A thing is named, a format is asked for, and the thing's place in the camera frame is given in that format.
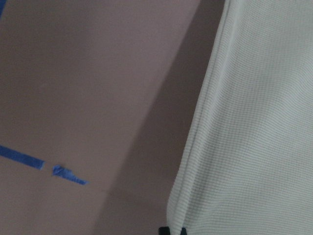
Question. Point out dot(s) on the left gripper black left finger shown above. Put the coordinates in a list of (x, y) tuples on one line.
[(164, 231)]

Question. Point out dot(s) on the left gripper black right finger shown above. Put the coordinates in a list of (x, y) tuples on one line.
[(183, 231)]

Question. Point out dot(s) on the olive green long-sleeve shirt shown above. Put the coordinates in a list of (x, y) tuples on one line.
[(247, 166)]

